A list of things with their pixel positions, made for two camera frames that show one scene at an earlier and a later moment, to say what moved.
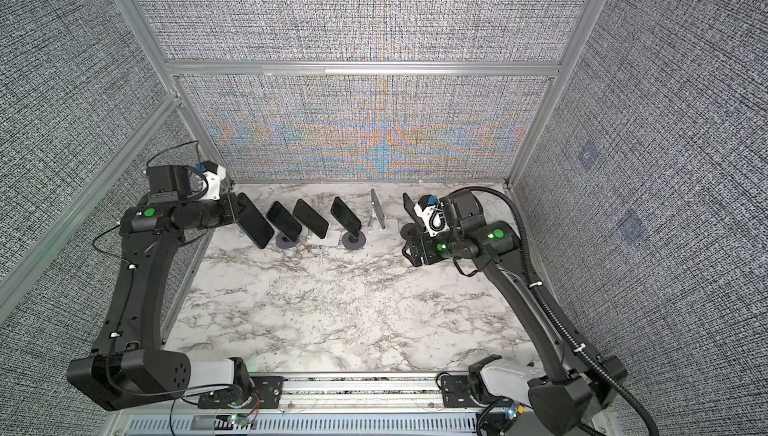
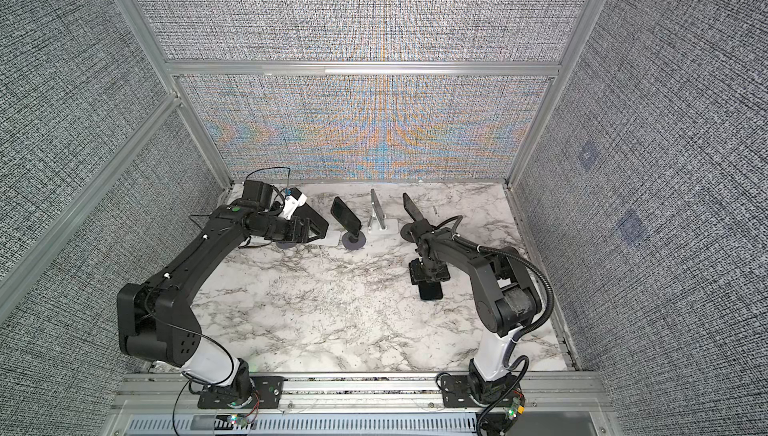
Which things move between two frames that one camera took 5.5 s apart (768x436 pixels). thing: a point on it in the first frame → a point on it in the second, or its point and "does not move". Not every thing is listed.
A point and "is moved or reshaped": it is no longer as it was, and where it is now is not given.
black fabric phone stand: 411,231 does not move
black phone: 341,212 does not move
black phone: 305,216 does not move
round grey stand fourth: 353,243 does not move
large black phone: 252,222 is moved or reshaped
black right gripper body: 436,248 → 420,270
